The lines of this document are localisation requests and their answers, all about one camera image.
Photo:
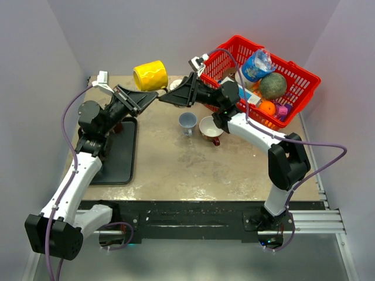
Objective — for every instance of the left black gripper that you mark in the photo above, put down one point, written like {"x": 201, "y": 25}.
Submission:
{"x": 135, "y": 100}

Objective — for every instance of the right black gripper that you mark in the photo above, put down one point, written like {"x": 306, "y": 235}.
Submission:
{"x": 186, "y": 93}

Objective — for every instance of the pale blue mug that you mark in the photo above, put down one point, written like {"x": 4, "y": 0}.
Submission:
{"x": 187, "y": 122}

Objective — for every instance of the yellow mug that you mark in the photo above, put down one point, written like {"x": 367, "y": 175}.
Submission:
{"x": 150, "y": 76}

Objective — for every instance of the brown floral mug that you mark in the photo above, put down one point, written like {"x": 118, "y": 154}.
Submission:
{"x": 210, "y": 131}

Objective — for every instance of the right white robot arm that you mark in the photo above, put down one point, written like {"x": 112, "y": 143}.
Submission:
{"x": 287, "y": 159}

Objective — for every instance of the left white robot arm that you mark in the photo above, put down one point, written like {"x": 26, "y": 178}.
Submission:
{"x": 56, "y": 231}

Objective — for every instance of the black labelled can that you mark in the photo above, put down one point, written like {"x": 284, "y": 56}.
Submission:
{"x": 174, "y": 84}

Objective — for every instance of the blue white box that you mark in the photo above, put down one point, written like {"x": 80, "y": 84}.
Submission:
{"x": 251, "y": 97}

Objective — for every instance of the black plastic tray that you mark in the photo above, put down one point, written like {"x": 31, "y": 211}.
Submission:
{"x": 118, "y": 166}

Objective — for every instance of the blue white snack bag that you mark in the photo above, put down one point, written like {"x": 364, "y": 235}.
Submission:
{"x": 258, "y": 65}

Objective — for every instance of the orange fruit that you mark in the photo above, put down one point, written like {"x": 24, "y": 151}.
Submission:
{"x": 268, "y": 107}

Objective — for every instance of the red plastic basket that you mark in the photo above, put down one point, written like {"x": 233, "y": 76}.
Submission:
{"x": 301, "y": 83}

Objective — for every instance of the green melon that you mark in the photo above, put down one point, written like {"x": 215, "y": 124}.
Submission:
{"x": 272, "y": 86}

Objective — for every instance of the purple toy block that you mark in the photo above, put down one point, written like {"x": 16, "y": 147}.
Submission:
{"x": 282, "y": 111}

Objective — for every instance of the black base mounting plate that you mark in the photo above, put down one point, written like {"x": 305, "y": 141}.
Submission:
{"x": 191, "y": 220}

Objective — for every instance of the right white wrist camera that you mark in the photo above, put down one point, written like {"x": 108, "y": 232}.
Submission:
{"x": 198, "y": 63}

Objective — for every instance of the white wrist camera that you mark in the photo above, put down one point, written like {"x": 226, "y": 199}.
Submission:
{"x": 198, "y": 63}
{"x": 101, "y": 83}

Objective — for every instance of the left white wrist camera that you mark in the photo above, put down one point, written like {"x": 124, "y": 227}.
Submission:
{"x": 101, "y": 83}

